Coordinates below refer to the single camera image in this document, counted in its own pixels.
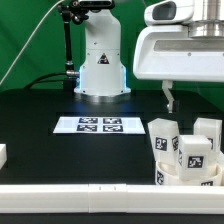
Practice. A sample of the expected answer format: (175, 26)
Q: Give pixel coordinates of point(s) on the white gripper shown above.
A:
(183, 41)

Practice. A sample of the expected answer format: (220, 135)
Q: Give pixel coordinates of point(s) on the white round stool seat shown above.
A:
(166, 175)

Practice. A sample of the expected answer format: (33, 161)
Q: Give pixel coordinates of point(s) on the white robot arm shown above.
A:
(102, 74)

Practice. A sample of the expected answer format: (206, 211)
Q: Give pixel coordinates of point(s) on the white marker sheet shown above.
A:
(99, 125)

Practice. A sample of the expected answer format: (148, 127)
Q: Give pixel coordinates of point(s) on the black camera on mount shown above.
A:
(97, 4)

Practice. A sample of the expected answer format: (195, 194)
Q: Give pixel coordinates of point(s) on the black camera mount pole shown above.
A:
(72, 12)

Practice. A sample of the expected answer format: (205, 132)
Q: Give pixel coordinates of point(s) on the white front rail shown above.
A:
(111, 198)

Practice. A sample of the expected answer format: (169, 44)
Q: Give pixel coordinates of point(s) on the white left rail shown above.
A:
(3, 155)

